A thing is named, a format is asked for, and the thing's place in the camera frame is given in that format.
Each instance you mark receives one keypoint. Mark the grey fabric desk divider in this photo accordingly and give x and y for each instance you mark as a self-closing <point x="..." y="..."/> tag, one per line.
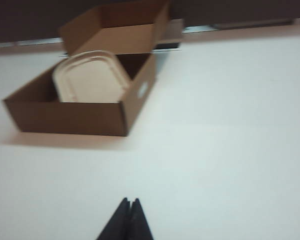
<point x="227" y="11"/>

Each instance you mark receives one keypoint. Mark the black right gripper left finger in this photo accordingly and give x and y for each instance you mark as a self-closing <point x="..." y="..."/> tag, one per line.
<point x="117" y="222"/>

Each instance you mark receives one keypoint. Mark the open brown cardboard box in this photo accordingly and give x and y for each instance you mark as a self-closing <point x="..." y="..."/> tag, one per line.
<point x="72" y="118"/>

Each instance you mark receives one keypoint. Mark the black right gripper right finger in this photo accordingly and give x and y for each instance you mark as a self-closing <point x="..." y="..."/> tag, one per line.
<point x="140" y="222"/>

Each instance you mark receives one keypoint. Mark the beige oval pulp lid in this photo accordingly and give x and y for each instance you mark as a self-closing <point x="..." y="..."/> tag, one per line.
<point x="90" y="80"/>

